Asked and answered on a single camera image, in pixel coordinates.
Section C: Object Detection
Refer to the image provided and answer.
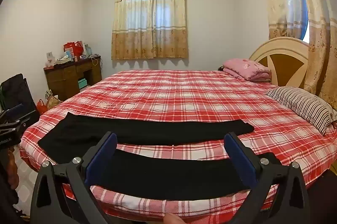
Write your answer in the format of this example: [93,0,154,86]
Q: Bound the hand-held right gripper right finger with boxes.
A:
[224,132,311,224]

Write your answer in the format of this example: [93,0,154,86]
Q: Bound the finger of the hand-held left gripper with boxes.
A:
[0,104,40,135]

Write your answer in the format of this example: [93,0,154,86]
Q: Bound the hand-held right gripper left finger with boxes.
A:
[30,131,118,224]

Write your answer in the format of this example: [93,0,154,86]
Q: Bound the black pants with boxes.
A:
[37,112,281,201]

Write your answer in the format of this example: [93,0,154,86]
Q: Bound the person's right hand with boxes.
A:
[163,213,186,224]

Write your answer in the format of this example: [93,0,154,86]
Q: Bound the orange plastic bag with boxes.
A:
[36,99,48,115]

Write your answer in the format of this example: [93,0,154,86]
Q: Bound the black folding chair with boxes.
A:
[0,73,40,119]

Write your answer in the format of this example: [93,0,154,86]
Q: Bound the floral fabric bag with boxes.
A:
[45,90,63,110]

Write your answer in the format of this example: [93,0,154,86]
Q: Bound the dark wooden nightstand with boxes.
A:
[43,55,102,101]

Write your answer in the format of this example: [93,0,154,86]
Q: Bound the striped pillow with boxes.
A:
[265,86,336,135]

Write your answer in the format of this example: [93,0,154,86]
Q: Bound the folded pink blanket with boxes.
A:
[222,58,271,82]

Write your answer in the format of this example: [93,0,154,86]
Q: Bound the red gift bag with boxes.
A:
[63,40,84,59]

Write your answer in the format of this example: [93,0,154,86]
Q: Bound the bed with red plaid sheet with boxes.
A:
[19,69,337,224]

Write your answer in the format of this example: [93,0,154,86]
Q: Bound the cream and brown headboard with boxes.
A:
[249,37,310,89]

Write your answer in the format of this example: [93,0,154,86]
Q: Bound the beige floral window curtain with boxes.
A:
[111,0,189,61]

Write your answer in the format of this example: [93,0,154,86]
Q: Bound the long beige floral curtain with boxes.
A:
[253,0,337,114]

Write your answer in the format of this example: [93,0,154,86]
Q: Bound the white cable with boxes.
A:
[91,56,104,70]

